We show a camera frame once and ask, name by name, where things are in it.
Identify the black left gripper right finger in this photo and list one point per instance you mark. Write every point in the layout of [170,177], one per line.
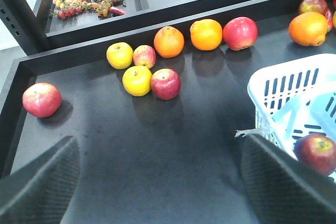
[281,189]

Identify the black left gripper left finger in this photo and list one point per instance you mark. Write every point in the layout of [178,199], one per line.
[40,191]

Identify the dark red apple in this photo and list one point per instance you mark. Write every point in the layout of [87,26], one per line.
[316,151]

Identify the light blue plastic basket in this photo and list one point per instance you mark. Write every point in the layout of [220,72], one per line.
[293,99]

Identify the pink red apple far left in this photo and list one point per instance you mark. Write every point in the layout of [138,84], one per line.
[42,99]

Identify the yellow apple front left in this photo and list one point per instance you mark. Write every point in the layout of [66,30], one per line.
[137,80]

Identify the yellow apple rear left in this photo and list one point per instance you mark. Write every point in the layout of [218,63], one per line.
[120,55]

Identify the red apple beside yellow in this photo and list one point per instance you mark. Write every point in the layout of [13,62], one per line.
[166,84]

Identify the black wooden display stand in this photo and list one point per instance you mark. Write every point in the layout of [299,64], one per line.
[145,160]

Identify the bright red apple left tray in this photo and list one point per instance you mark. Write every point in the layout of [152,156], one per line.
[240,33]

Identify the orange fruit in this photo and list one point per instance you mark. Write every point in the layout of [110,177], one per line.
[168,42]
[206,34]
[308,29]

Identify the pink striped apple rear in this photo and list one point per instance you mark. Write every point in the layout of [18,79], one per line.
[144,55]

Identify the orange fruit far left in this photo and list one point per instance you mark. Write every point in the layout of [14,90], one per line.
[206,34]

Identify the red green apple rear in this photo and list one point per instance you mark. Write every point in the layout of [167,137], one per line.
[319,6]

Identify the dark red chili upper tray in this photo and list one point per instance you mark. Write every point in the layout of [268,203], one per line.
[116,11]

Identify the left black frame post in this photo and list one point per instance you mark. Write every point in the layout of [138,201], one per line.
[23,25]

